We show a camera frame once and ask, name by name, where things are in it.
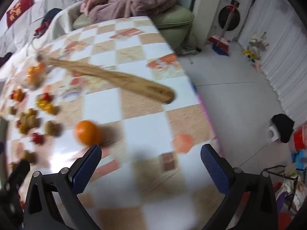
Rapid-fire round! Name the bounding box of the red broom and dustpan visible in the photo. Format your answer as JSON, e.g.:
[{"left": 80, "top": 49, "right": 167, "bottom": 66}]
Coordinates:
[{"left": 207, "top": 1, "right": 238, "bottom": 56}]

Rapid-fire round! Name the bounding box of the long wooden stick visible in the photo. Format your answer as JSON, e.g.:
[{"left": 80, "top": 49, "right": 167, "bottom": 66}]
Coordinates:
[{"left": 47, "top": 57, "right": 175, "bottom": 104}]

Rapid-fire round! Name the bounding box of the white washing machine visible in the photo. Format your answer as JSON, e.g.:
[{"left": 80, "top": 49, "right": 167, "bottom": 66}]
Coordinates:
[{"left": 209, "top": 0, "right": 254, "bottom": 41}]

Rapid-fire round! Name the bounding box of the large orange tangerine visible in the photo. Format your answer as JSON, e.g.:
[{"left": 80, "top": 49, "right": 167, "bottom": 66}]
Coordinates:
[{"left": 74, "top": 120, "right": 103, "bottom": 146}]

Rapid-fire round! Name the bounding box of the white tray green rim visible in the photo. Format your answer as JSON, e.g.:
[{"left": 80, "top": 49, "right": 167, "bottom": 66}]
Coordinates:
[{"left": 0, "top": 117, "right": 8, "bottom": 154}]

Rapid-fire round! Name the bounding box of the glass fruit bowl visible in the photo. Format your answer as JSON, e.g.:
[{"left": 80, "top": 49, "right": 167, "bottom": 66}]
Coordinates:
[{"left": 21, "top": 51, "right": 51, "bottom": 90}]

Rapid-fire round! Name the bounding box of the green sofa cushion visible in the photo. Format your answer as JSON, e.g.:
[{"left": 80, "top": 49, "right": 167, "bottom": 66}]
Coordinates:
[{"left": 72, "top": 5, "right": 194, "bottom": 50}]

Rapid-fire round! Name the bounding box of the red embroidered pillow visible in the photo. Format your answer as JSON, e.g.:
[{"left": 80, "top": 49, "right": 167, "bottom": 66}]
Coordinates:
[{"left": 6, "top": 0, "right": 34, "bottom": 28}]

